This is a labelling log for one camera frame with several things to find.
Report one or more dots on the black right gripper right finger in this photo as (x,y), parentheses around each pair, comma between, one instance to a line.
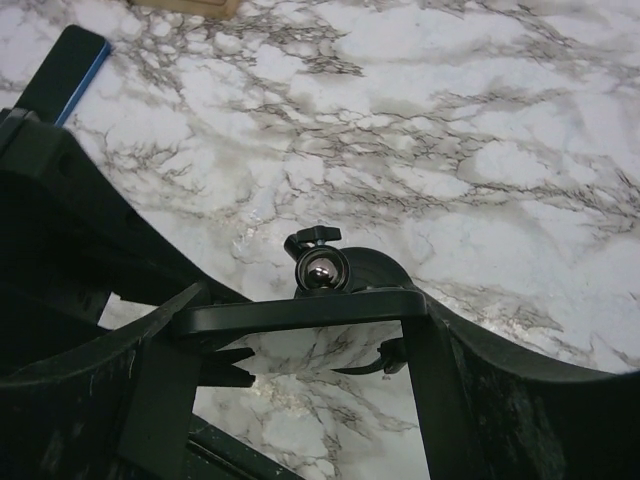
(491,409)

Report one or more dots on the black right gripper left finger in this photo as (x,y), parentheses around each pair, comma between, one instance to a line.
(117,407)

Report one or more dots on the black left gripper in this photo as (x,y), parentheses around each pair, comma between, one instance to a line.
(69,241)

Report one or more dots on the black phone stand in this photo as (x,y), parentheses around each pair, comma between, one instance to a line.
(335,287)

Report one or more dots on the black phone blue edge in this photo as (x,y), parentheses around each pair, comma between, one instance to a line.
(64,75)

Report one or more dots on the wooden chessboard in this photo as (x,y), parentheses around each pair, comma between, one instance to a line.
(215,9)

